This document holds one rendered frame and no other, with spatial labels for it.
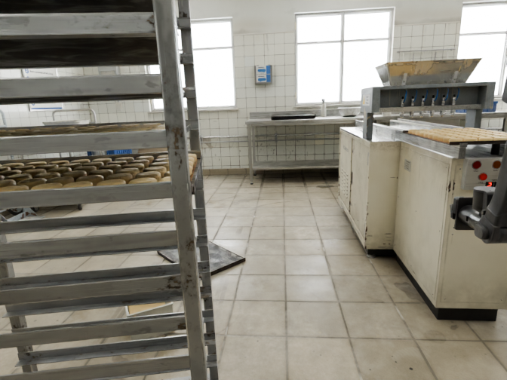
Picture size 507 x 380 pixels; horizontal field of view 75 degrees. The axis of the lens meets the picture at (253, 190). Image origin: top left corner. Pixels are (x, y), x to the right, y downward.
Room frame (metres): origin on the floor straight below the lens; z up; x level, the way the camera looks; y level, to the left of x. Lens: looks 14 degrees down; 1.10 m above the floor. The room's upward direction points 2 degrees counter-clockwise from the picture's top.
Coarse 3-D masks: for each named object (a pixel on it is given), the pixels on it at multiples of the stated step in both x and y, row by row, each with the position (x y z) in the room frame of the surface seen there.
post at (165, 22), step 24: (168, 0) 0.54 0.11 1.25; (168, 24) 0.54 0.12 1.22; (168, 48) 0.54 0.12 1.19; (168, 72) 0.54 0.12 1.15; (168, 96) 0.54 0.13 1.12; (168, 120) 0.54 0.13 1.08; (168, 144) 0.54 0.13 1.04; (192, 216) 0.55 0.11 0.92; (192, 240) 0.54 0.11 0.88; (192, 264) 0.54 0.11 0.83; (192, 288) 0.54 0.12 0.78; (192, 312) 0.54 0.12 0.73; (192, 336) 0.54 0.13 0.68; (192, 360) 0.54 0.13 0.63
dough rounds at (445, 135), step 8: (448, 128) 1.95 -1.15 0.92; (456, 128) 1.93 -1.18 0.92; (464, 128) 1.94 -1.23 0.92; (472, 128) 1.89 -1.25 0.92; (424, 136) 1.75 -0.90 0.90; (432, 136) 1.67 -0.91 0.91; (440, 136) 1.57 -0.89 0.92; (448, 136) 1.56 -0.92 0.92; (456, 136) 1.55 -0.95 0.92; (464, 136) 1.52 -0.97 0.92; (472, 136) 1.51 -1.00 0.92; (480, 136) 1.49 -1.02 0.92; (488, 136) 1.50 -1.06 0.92; (496, 136) 1.48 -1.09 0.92; (504, 136) 1.48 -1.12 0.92
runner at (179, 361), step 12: (132, 360) 0.56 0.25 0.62; (144, 360) 0.56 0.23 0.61; (156, 360) 0.56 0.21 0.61; (168, 360) 0.57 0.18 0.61; (180, 360) 0.57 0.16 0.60; (24, 372) 0.54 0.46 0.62; (36, 372) 0.54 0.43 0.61; (48, 372) 0.54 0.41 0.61; (60, 372) 0.54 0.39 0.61; (72, 372) 0.55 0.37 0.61; (84, 372) 0.55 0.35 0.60; (96, 372) 0.55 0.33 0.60; (108, 372) 0.55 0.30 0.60; (120, 372) 0.56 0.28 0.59; (132, 372) 0.56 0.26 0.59
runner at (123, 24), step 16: (0, 16) 0.55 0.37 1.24; (16, 16) 0.55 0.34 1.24; (32, 16) 0.55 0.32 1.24; (48, 16) 0.55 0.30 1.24; (64, 16) 0.56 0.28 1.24; (80, 16) 0.56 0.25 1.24; (96, 16) 0.56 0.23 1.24; (112, 16) 0.56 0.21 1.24; (128, 16) 0.57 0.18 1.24; (144, 16) 0.57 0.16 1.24; (176, 16) 0.57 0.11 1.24; (0, 32) 0.55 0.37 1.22; (16, 32) 0.55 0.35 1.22; (32, 32) 0.55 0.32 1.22; (48, 32) 0.55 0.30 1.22; (64, 32) 0.56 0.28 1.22; (80, 32) 0.56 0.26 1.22; (96, 32) 0.56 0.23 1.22; (112, 32) 0.56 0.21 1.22; (128, 32) 0.57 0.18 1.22; (144, 32) 0.57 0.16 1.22
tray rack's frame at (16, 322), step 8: (0, 216) 0.95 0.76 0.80; (0, 240) 0.93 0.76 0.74; (0, 264) 0.93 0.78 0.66; (8, 264) 0.94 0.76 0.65; (0, 272) 0.93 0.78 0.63; (8, 272) 0.93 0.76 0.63; (16, 320) 0.93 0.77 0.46; (24, 320) 0.95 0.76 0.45; (16, 328) 0.93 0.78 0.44; (24, 368) 0.93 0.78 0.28; (32, 368) 0.94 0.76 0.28; (208, 376) 1.00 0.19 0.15
